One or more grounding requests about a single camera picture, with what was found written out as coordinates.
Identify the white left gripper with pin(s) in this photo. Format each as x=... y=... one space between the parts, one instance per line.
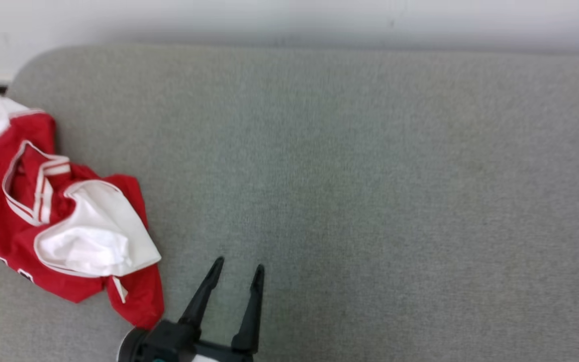
x=219 y=354

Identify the red white basketball jersey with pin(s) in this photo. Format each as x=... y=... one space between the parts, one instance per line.
x=93 y=236

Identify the grey fabric sofa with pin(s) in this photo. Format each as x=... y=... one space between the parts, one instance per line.
x=370 y=201

